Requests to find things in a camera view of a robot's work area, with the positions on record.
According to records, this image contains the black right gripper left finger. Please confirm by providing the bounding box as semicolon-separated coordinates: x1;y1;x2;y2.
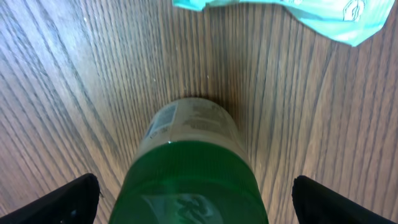
1;173;100;224

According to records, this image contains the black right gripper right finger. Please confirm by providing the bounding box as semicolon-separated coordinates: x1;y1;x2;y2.
292;175;394;224

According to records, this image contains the green lid jar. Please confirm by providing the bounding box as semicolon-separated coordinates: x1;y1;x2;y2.
109;98;268;223

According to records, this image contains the teal wet wipes pack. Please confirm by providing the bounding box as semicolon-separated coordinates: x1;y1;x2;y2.
173;0;395;47

